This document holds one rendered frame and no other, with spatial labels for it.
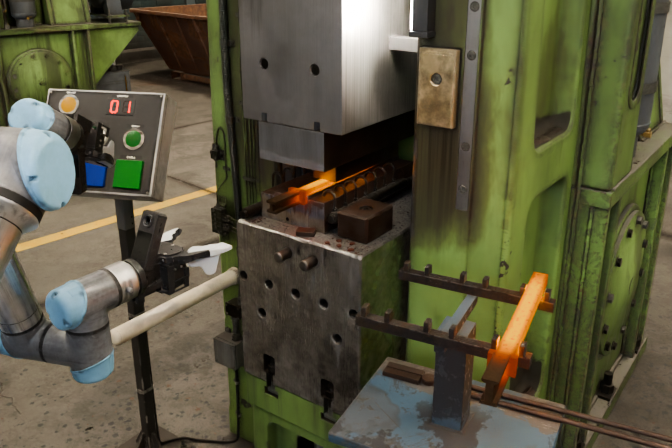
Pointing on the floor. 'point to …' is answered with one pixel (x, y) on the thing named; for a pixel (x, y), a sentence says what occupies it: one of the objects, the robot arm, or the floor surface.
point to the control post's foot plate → (155, 441)
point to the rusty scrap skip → (179, 38)
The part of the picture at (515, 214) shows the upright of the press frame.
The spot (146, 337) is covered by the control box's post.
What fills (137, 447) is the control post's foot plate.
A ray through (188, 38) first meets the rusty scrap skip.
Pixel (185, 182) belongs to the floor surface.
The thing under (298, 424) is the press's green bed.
